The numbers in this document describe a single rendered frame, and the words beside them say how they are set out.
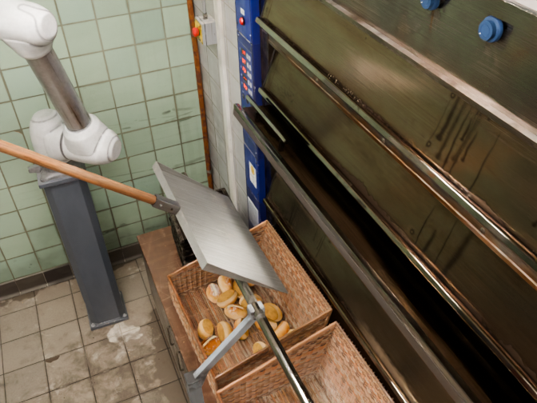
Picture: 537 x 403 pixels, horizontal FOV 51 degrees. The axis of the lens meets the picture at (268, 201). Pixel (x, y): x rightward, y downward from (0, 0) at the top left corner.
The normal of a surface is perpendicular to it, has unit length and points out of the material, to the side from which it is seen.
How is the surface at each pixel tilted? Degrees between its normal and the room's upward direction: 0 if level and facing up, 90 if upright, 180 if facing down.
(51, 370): 0
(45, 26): 84
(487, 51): 90
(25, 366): 0
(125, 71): 90
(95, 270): 90
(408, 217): 70
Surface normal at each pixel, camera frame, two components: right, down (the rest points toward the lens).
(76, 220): 0.38, 0.58
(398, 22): -0.91, 0.28
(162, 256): -0.03, -0.77
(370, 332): -0.87, 0.00
